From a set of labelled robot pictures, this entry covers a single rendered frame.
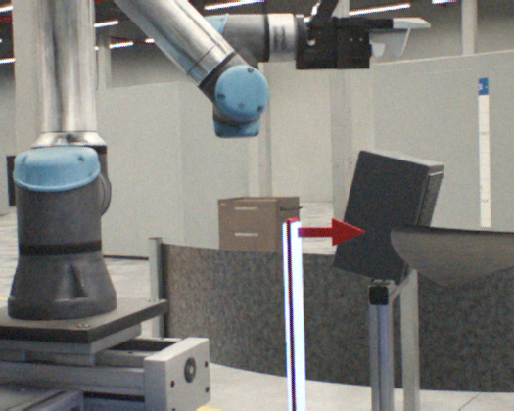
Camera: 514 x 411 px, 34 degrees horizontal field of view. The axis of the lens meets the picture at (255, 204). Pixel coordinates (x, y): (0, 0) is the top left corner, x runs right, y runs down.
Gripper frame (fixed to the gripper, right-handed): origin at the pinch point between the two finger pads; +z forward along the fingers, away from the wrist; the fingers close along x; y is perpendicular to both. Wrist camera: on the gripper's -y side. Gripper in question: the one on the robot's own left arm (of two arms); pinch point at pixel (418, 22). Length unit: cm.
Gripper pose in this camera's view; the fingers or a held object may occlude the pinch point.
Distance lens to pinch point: 139.0
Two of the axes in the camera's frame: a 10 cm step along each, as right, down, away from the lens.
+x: 0.9, 1.8, -9.8
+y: 0.2, 9.8, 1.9
